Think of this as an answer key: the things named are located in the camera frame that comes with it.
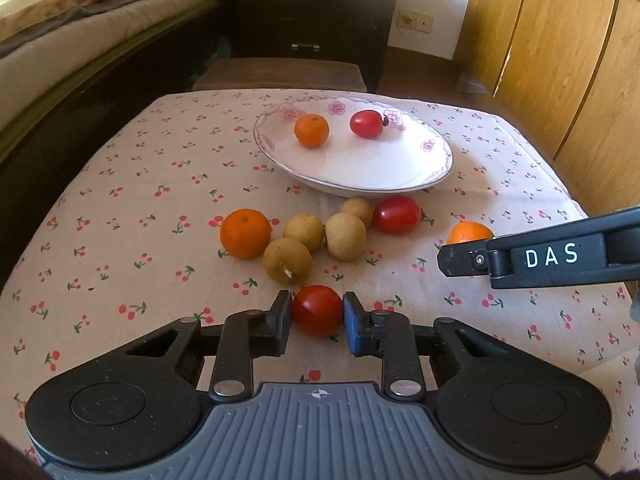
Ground tan longan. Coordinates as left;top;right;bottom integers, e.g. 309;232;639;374
339;197;374;228
263;238;313;283
283;213;326;253
324;212;368;262

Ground light wooden wardrobe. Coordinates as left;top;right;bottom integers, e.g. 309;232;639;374
457;0;640;218

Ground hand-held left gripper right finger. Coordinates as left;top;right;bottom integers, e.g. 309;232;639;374
342;291;506;401

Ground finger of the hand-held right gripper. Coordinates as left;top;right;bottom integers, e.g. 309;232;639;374
437;237;493;279

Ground white floral plate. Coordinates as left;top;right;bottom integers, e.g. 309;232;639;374
253;96;454;197

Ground red cherry tomato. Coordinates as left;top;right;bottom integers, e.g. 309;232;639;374
292;285;344;337
349;110;393;138
372;196;434;235

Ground cherry print tablecloth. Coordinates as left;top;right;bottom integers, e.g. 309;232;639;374
0;89;640;480

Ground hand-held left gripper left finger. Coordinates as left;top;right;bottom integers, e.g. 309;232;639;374
125;290;296;403

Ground white wall outlet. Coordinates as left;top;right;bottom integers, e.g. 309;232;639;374
395;10;434;35

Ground dark wooden dresser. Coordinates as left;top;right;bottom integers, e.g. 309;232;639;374
222;0;402;93

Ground brown wooden stool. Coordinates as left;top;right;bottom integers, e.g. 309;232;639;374
192;57;367;93

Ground bed with beige mattress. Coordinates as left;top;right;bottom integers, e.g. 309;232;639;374
0;0;228;271

